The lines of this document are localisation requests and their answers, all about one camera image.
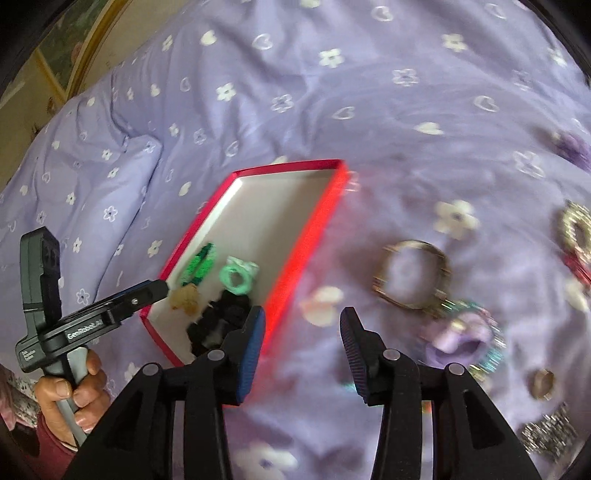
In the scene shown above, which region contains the red cardboard box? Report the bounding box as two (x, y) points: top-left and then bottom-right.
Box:
(140, 159), (350, 367)

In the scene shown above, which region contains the person's left forearm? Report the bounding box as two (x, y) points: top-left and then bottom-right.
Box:
(0, 406), (78, 469)

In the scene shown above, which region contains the pastel beaded bracelet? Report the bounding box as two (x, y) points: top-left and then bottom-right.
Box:
(443, 300), (506, 376)

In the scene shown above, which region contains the black scrunchie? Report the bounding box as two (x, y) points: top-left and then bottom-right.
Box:
(186, 291), (252, 358)

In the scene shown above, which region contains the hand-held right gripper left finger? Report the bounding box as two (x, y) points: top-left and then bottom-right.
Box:
(65, 305), (267, 480)

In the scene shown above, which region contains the yellow translucent claw clip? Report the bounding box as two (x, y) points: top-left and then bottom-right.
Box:
(168, 286), (202, 317)

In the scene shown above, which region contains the silver chain bracelet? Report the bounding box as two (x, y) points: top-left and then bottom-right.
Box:
(521, 404), (580, 460)

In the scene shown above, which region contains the purple floral blanket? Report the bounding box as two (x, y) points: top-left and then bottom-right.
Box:
(0, 0), (591, 480)

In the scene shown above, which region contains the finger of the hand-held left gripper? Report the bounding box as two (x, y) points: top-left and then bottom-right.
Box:
(95, 285), (149, 308)
(95, 279), (170, 326)

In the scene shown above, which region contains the pearl hair tie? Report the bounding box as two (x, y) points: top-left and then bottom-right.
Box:
(556, 203), (591, 259)

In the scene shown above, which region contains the person's left hand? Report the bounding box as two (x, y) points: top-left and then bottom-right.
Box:
(33, 348), (109, 432)

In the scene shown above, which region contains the green hair clip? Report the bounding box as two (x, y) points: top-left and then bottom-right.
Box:
(178, 243), (218, 284)

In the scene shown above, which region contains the purple flower hair tie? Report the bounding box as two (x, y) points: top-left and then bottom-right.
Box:
(554, 131), (591, 167)

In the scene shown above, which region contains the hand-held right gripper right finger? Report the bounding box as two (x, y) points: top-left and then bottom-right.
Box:
(339, 307), (543, 480)

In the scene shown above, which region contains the gold framed wall painting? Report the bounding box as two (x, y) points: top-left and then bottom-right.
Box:
(34, 0), (137, 100)

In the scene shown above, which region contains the mint green hair tie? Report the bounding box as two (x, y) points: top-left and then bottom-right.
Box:
(218, 256), (259, 296)

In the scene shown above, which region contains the gold ring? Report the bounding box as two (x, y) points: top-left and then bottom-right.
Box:
(529, 368), (557, 400)

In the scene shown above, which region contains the purple hair clip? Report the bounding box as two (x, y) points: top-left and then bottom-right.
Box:
(422, 314), (492, 370)

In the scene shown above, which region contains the gold wristwatch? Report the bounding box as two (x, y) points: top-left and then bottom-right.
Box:
(372, 240), (455, 317)

